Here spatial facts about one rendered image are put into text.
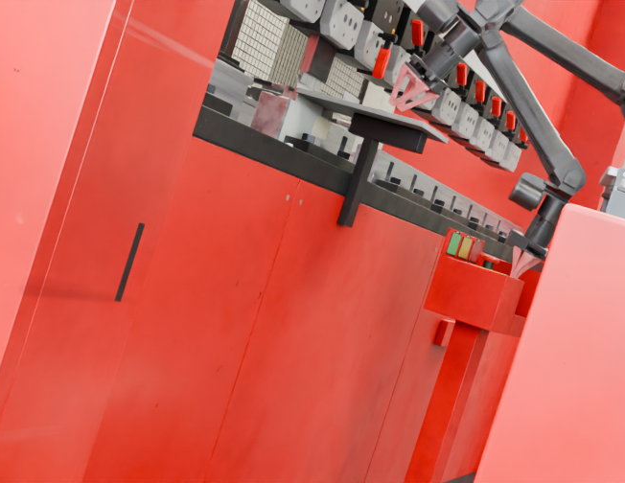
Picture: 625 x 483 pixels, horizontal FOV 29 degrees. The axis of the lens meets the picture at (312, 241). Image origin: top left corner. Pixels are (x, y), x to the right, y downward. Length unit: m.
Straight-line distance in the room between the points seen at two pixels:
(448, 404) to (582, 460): 2.17
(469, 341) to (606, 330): 2.16
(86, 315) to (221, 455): 0.81
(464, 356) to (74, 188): 1.42
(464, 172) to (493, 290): 2.04
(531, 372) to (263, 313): 1.71
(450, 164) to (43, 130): 3.31
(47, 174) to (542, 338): 0.93
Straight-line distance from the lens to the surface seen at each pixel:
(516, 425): 0.44
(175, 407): 1.95
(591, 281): 0.44
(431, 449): 2.62
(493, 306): 2.51
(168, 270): 1.78
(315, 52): 2.37
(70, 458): 1.52
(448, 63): 2.31
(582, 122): 4.47
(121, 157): 1.39
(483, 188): 4.49
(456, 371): 2.60
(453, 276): 2.55
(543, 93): 4.06
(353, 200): 2.31
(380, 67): 2.52
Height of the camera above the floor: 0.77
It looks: 1 degrees down
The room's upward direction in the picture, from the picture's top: 18 degrees clockwise
